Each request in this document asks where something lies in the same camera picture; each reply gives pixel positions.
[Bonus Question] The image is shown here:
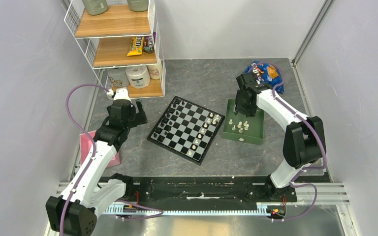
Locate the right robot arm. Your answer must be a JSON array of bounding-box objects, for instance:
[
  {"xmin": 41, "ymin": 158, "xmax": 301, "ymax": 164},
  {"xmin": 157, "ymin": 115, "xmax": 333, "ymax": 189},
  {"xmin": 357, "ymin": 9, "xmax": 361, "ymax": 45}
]
[{"xmin": 234, "ymin": 73, "xmax": 327, "ymax": 201}]

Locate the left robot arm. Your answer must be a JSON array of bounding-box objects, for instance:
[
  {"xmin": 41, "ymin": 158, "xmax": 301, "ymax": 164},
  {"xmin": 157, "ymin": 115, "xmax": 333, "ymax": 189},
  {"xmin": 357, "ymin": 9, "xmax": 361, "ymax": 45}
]
[{"xmin": 45, "ymin": 88, "xmax": 147, "ymax": 236}]

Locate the white toilet paper roll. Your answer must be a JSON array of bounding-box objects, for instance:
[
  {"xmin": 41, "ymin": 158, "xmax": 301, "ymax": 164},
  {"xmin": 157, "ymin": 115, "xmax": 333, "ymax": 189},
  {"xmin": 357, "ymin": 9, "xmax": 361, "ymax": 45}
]
[{"xmin": 126, "ymin": 65, "xmax": 151, "ymax": 89}]

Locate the green plastic tray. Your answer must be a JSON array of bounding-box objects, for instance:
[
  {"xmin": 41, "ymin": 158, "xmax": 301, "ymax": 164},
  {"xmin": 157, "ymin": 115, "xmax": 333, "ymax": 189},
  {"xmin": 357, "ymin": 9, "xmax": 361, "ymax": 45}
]
[{"xmin": 221, "ymin": 99, "xmax": 264, "ymax": 145}]

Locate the blue chips bag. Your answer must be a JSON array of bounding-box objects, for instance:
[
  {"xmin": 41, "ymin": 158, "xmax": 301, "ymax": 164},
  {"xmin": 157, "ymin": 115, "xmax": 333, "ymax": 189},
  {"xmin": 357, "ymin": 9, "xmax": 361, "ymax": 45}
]
[{"xmin": 244, "ymin": 60, "xmax": 283, "ymax": 87}]

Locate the white patterned mug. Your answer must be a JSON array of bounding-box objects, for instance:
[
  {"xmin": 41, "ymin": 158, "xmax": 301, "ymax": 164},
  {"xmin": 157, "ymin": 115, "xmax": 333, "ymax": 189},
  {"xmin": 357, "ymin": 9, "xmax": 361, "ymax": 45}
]
[{"xmin": 107, "ymin": 67, "xmax": 129, "ymax": 88}]

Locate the white cup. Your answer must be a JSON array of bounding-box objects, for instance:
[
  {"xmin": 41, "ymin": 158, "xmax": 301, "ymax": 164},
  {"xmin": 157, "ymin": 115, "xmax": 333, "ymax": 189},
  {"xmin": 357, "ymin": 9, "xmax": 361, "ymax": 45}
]
[{"xmin": 147, "ymin": 61, "xmax": 162, "ymax": 80}]

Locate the pink plastic box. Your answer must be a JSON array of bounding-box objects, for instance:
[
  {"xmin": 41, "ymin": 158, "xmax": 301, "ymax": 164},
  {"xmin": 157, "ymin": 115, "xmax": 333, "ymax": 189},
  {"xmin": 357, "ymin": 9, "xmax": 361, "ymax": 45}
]
[{"xmin": 80, "ymin": 130, "xmax": 120, "ymax": 170}]

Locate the black white chessboard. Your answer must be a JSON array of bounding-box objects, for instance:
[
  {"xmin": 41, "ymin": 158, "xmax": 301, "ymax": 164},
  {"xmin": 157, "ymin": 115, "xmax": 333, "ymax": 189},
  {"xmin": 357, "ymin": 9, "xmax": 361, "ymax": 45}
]
[{"xmin": 147, "ymin": 96, "xmax": 225, "ymax": 165}]

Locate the yellow candy bag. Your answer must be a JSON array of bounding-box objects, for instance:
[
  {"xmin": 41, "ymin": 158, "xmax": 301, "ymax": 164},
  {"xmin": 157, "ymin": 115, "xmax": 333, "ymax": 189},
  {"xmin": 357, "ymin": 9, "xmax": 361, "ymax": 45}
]
[{"xmin": 127, "ymin": 36, "xmax": 145, "ymax": 57}]

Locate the brown candy bag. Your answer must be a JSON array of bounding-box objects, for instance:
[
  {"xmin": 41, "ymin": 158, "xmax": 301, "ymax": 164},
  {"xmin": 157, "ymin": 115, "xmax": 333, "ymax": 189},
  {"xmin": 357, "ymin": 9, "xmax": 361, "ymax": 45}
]
[{"xmin": 143, "ymin": 32, "xmax": 156, "ymax": 54}]

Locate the green bottle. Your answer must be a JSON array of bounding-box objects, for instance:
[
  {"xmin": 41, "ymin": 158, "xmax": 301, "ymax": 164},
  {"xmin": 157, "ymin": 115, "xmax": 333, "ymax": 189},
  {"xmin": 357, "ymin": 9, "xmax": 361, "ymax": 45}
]
[
  {"xmin": 127, "ymin": 0, "xmax": 149, "ymax": 12},
  {"xmin": 82, "ymin": 0, "xmax": 109, "ymax": 15}
]

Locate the white wire wooden shelf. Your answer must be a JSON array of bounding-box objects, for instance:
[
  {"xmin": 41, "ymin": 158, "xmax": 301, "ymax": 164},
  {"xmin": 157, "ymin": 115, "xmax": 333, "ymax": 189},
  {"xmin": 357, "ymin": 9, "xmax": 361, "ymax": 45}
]
[{"xmin": 64, "ymin": 0, "xmax": 166, "ymax": 98}]

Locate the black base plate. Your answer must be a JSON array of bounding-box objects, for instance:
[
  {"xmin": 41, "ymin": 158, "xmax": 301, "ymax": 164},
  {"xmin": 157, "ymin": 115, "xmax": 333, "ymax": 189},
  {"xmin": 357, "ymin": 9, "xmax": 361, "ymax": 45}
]
[{"xmin": 122, "ymin": 176, "xmax": 297, "ymax": 211}]

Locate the aluminium frame rail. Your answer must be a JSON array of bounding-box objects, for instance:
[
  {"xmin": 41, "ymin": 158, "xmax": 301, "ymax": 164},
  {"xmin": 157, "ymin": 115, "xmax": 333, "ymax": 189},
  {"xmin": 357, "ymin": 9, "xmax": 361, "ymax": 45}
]
[{"xmin": 291, "ymin": 0, "xmax": 335, "ymax": 66}]

